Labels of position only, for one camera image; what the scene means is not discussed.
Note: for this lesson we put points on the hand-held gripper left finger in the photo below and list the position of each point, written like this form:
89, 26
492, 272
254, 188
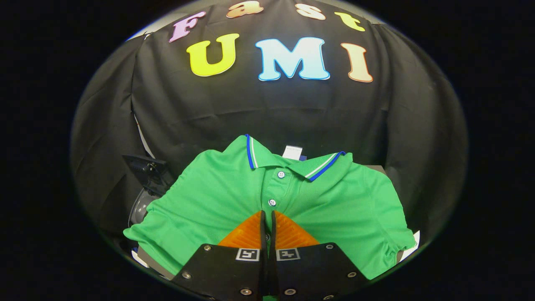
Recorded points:
234, 276

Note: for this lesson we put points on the black backdrop cloth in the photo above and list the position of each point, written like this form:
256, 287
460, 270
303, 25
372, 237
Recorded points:
271, 108

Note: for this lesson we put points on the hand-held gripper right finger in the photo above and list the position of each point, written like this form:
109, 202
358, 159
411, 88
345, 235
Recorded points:
309, 276

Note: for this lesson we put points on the white paper sheet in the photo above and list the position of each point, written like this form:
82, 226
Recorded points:
416, 241

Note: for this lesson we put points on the green polo shirt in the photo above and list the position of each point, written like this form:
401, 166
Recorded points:
209, 196

